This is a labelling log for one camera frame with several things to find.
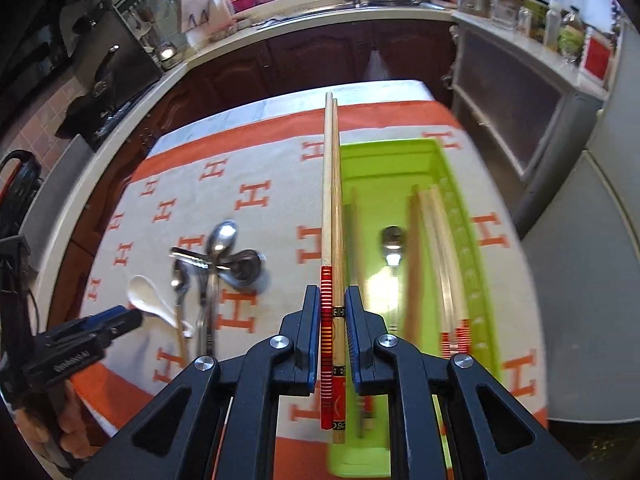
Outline person's left hand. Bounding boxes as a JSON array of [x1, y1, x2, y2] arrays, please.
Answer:
[[17, 385, 93, 463]]

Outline orange and white printed blanket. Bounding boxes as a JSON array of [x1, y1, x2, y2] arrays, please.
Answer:
[[70, 99, 551, 480]]

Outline hanging clear plastic bag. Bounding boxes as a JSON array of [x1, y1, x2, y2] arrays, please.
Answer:
[[362, 47, 396, 83]]

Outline grey cabinet frosted doors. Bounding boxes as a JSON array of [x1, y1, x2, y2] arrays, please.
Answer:
[[450, 12, 608, 241]]

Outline glass jar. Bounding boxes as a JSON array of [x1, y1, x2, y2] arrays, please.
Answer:
[[492, 0, 518, 28]]

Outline clear plastic bottle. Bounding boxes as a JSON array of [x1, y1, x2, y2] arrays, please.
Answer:
[[545, 0, 563, 51]]

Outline white cutting board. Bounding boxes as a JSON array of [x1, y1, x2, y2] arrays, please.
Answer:
[[177, 0, 236, 33]]

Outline metal fork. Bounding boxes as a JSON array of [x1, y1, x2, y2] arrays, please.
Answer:
[[192, 257, 212, 357]]

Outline small metal spoon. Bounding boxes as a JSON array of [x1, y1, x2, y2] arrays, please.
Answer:
[[380, 225, 407, 333], [169, 260, 191, 311]]

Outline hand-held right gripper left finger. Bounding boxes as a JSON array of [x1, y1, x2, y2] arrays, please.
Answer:
[[72, 284, 321, 480]]

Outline green packet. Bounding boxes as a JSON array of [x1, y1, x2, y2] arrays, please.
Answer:
[[557, 10, 586, 61]]

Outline large metal spoon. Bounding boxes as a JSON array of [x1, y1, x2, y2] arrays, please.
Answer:
[[205, 219, 239, 356]]

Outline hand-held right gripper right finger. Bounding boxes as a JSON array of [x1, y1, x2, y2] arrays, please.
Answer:
[[344, 284, 591, 480]]

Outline white ceramic spoon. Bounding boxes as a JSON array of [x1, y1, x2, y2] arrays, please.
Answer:
[[126, 274, 195, 339]]

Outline black gas stove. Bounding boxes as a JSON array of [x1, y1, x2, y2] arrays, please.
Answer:
[[55, 85, 166, 153]]

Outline red box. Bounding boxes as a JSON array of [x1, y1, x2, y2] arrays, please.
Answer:
[[580, 30, 613, 81]]

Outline dark metal stove shield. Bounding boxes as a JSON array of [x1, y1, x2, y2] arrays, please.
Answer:
[[87, 7, 164, 97]]

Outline green plastic tray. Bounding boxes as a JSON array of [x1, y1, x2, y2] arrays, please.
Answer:
[[325, 139, 502, 480]]

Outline plain brown wooden chopstick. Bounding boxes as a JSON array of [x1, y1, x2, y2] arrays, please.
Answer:
[[172, 305, 190, 366], [402, 185, 425, 343]]

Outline white kitchen countertop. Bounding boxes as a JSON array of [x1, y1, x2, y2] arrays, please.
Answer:
[[30, 0, 501, 286]]

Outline black red-trimmed kitchen appliance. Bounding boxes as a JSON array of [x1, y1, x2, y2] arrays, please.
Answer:
[[0, 149, 47, 223]]

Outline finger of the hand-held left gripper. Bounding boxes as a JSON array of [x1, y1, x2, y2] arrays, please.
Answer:
[[45, 304, 144, 348]]

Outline small metal teapot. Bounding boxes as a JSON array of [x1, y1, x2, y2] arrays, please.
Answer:
[[155, 40, 183, 68]]

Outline white chopstick red striped end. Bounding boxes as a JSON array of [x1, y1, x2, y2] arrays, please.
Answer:
[[419, 187, 456, 358], [322, 91, 335, 432], [431, 184, 472, 358]]

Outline dark wooden kitchen cabinets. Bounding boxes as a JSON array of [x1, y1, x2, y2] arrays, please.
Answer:
[[45, 17, 458, 311]]

